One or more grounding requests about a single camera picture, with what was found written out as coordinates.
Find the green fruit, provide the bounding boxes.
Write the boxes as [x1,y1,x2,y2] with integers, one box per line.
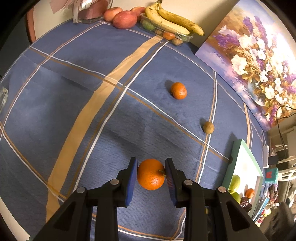
[228,175,241,194]
[231,192,241,204]

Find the orange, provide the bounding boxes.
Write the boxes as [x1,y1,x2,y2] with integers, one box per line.
[137,159,166,190]
[245,188,255,199]

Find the white tray green rim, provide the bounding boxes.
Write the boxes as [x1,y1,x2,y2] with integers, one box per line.
[222,139,263,216]

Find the teal box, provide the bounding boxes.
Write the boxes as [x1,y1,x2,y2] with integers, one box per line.
[264,167,278,184]

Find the black power adapter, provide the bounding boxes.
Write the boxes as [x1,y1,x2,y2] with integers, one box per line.
[267,155,278,165]

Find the white power strip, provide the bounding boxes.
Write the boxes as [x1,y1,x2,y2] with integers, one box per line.
[262,145,269,168]

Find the small yellow-green fruit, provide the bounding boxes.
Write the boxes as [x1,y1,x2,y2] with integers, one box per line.
[203,121,215,135]

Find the blue plaid tablecloth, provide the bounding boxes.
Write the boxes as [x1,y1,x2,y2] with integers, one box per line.
[1,21,266,237]

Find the small orange mandarin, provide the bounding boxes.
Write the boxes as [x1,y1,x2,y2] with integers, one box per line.
[170,82,187,100]

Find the floral painting canvas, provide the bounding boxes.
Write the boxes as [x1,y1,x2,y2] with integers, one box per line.
[196,1,295,131]

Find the clear fruit container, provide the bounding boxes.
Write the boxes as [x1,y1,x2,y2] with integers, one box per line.
[140,14,193,46]

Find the red apple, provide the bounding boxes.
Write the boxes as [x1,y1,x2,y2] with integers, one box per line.
[112,11,137,29]
[130,6,145,21]
[103,7,123,22]

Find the banana bunch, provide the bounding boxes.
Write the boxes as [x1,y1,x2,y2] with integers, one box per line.
[145,1,204,36]

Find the black cable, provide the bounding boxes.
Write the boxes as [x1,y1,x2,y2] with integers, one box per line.
[275,105,296,158]

